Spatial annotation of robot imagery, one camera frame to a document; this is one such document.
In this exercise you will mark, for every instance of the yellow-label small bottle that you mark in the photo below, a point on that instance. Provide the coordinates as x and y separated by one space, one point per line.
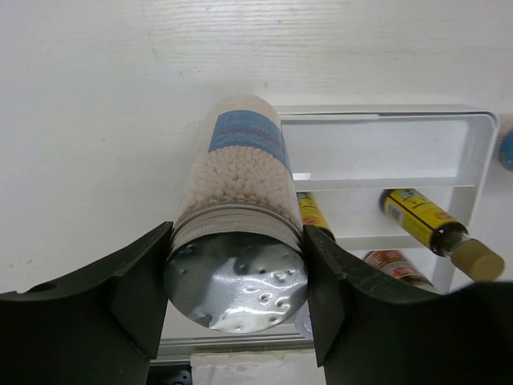
441 233
311 213

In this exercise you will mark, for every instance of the red-logo-lid spice jar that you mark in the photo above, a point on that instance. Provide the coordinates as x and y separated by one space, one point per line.
303 325

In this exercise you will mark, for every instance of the blue-label salt shaker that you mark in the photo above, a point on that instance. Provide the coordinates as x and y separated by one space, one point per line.
505 142
235 262

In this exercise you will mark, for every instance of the silver-lid spice jar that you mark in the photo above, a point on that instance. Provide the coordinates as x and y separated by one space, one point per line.
395 264

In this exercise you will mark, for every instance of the white divided plastic tray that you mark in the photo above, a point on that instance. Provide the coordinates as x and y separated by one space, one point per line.
347 156

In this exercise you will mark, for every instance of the aluminium table frame rail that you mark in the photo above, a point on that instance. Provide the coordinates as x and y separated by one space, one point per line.
181 349

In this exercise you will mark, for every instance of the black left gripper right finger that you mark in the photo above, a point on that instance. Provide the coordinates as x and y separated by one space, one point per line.
370 328

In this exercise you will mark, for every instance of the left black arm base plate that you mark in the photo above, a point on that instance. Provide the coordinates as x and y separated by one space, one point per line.
170 373

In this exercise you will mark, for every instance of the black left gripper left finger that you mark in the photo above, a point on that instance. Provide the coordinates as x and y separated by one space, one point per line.
100 324

